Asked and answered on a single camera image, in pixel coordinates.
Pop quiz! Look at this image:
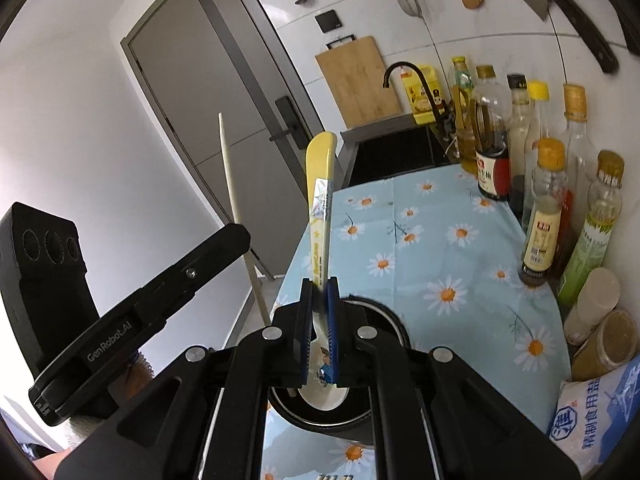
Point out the tall gold cap bottle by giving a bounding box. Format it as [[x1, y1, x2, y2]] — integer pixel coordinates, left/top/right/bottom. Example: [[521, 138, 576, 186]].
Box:
[[547, 83, 590, 281]]

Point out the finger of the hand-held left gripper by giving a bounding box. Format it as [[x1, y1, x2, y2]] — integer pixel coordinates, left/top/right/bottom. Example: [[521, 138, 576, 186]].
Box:
[[144, 223, 252, 319]]

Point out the small orange cap sauce bottle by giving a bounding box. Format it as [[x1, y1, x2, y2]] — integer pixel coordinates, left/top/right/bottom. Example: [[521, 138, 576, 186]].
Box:
[[517, 138, 572, 287]]

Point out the wooden chopstick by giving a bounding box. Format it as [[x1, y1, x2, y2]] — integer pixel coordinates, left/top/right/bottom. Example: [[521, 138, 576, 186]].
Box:
[[218, 112, 274, 329]]

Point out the black utensil holder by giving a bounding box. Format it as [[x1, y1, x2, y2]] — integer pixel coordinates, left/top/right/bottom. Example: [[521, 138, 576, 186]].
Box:
[[267, 296, 411, 448]]

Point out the dark cap vinegar bottle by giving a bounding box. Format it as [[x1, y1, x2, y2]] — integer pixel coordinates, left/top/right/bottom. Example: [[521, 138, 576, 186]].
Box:
[[506, 74, 532, 226]]

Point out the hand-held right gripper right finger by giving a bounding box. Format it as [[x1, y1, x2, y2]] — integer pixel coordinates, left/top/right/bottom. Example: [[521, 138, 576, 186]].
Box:
[[324, 277, 583, 480]]

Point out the blue daisy print tablecloth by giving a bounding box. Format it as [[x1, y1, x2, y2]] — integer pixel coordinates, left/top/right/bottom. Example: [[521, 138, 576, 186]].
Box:
[[260, 164, 573, 480]]

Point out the yellow cap clear bottle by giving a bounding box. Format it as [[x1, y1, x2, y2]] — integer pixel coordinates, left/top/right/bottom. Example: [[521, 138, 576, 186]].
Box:
[[522, 80, 552, 161]]

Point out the black cable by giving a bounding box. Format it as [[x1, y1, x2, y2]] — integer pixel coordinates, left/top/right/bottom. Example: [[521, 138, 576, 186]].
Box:
[[547, 7, 571, 86]]

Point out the black door lock handle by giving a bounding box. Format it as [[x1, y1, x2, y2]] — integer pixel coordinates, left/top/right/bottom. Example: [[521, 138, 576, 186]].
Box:
[[269, 96, 309, 149]]

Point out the clear oil bottle green label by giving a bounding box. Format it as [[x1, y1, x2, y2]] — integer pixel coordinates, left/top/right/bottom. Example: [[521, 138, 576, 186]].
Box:
[[447, 56, 482, 176]]

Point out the grey door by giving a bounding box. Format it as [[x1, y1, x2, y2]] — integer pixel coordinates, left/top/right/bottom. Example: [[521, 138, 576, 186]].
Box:
[[120, 0, 341, 281]]

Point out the yellow oil bottle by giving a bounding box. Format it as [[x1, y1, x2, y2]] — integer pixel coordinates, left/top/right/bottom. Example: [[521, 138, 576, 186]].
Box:
[[400, 63, 449, 126]]

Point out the black faucet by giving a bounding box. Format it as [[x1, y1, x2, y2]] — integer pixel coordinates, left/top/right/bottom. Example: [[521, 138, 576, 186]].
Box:
[[383, 61, 454, 141]]

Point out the wooden cutting board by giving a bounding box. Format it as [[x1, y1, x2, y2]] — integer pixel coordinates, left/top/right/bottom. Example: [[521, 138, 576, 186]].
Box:
[[315, 34, 404, 129]]

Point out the white and blue salt bag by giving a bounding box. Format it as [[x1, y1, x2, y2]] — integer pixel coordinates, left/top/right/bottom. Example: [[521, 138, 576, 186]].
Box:
[[547, 355, 640, 476]]

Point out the black wall socket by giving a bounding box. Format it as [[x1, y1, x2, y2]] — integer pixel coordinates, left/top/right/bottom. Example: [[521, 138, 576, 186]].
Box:
[[315, 10, 345, 32]]

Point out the yellow handled ceramic spoon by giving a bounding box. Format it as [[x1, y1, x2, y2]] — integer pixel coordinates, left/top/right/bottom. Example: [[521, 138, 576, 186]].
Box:
[[299, 131, 351, 411]]

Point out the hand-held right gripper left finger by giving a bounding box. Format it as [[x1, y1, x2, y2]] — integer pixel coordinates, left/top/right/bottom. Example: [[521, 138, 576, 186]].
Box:
[[54, 277, 321, 480]]

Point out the black handled cleaver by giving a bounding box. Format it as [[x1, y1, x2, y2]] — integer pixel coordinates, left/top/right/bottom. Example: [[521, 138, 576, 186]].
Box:
[[480, 0, 620, 75]]

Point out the black kitchen sink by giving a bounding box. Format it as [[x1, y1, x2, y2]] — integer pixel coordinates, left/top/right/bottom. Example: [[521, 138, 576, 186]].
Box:
[[340, 112, 462, 189]]

